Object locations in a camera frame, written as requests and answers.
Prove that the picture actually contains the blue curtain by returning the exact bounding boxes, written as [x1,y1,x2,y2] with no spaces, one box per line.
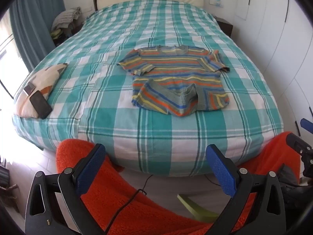
[8,0,65,71]

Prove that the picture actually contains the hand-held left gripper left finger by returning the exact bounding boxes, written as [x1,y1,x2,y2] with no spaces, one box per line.
[24,143,108,235]

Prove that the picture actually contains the dark nightstand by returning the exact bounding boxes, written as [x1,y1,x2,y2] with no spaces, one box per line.
[215,17,234,38]

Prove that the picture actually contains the person's orange fleece clothing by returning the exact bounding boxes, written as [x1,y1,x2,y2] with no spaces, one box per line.
[56,132,302,235]

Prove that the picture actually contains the pile of striped clothes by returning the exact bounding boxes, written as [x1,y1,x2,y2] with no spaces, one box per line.
[51,7,82,30]

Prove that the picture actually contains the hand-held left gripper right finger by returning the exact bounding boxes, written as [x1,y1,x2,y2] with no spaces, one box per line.
[205,144,285,235]

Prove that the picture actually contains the dark grey cloth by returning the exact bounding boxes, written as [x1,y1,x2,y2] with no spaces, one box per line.
[275,164,302,194]

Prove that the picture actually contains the bed with teal plaid cover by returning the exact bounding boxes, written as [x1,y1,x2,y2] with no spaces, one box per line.
[12,0,284,177]

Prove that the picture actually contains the black smartphone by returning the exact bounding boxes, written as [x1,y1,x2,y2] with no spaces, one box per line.
[29,90,53,119]

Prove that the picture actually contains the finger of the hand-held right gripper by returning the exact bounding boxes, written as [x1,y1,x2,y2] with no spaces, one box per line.
[300,118,313,135]
[286,133,313,156]

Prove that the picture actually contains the striped knit sweater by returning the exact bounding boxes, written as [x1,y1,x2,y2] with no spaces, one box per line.
[117,45,231,117]

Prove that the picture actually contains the black cable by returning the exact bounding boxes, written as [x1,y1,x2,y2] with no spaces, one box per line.
[105,174,153,235]

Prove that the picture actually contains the dark furniture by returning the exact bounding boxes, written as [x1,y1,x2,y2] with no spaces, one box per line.
[0,160,20,212]

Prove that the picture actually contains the small grey device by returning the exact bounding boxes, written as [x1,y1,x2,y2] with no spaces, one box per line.
[23,82,36,96]

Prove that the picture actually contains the patterned cream cushion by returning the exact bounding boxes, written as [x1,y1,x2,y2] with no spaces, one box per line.
[13,63,68,118]

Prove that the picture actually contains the white wardrobe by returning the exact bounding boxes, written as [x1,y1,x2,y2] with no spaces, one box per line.
[235,0,313,133]

